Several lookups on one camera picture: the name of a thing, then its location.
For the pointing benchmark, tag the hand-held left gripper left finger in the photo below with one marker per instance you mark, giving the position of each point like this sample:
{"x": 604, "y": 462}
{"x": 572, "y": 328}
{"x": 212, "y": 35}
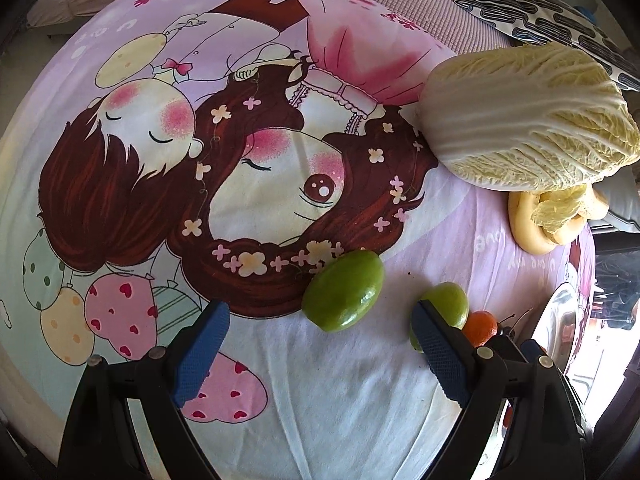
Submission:
{"x": 200, "y": 355}

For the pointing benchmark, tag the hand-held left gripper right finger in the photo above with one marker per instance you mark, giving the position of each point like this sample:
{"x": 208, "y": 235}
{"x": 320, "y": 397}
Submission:
{"x": 440, "y": 350}

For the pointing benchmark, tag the orange tangerine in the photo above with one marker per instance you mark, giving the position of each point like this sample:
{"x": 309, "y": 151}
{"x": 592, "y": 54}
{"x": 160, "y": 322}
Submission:
{"x": 480, "y": 327}

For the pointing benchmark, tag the small green oval fruit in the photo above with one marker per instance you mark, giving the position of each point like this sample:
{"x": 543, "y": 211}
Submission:
{"x": 450, "y": 302}

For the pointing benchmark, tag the large green oval fruit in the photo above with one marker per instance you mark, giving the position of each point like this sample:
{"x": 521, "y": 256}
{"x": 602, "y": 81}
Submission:
{"x": 345, "y": 290}

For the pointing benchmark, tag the metal plate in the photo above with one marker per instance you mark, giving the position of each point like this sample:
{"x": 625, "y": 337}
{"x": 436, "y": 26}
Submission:
{"x": 565, "y": 325}

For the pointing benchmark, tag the printed cartoon bedsheet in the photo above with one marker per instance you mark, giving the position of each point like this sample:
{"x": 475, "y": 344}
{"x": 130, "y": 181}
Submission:
{"x": 300, "y": 410}

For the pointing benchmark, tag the yellow banana bunch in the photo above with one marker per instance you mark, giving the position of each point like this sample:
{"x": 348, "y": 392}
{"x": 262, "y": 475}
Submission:
{"x": 525, "y": 237}

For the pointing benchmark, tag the grey pillow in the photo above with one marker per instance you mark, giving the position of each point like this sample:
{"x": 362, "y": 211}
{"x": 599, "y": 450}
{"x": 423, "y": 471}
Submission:
{"x": 617, "y": 205}

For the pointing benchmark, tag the napa cabbage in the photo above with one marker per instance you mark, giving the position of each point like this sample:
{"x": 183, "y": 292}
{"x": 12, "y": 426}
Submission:
{"x": 525, "y": 125}

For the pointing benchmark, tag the black and white patterned pillow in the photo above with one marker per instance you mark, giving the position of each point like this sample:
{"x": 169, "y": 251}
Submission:
{"x": 525, "y": 10}

